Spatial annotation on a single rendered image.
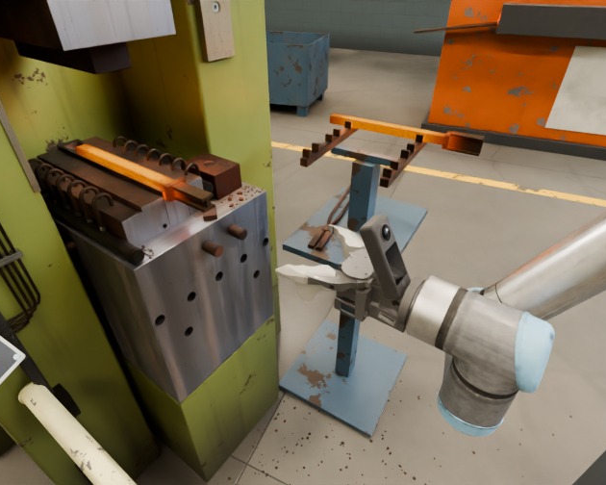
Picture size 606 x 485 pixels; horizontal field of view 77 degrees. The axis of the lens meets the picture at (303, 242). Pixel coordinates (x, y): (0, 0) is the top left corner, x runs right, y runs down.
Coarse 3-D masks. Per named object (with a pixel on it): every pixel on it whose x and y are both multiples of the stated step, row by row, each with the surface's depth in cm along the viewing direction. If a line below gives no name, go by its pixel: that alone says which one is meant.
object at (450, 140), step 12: (336, 120) 113; (360, 120) 109; (372, 120) 109; (384, 132) 107; (396, 132) 105; (408, 132) 103; (420, 132) 102; (432, 132) 102; (456, 132) 99; (444, 144) 99; (456, 144) 99; (468, 144) 98; (480, 144) 96
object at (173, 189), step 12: (84, 144) 94; (96, 156) 89; (108, 156) 89; (120, 168) 85; (132, 168) 83; (144, 168) 83; (144, 180) 81; (156, 180) 79; (168, 180) 79; (180, 180) 78; (168, 192) 76; (180, 192) 77; (192, 192) 74; (204, 192) 74; (192, 204) 75; (204, 204) 74
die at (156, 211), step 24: (96, 144) 98; (48, 168) 90; (72, 168) 87; (96, 168) 87; (168, 168) 87; (72, 192) 80; (120, 192) 78; (144, 192) 78; (120, 216) 73; (144, 216) 75; (168, 216) 80; (144, 240) 77
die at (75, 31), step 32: (0, 0) 58; (32, 0) 52; (64, 0) 52; (96, 0) 55; (128, 0) 59; (160, 0) 63; (0, 32) 63; (32, 32) 57; (64, 32) 53; (96, 32) 57; (128, 32) 60; (160, 32) 65
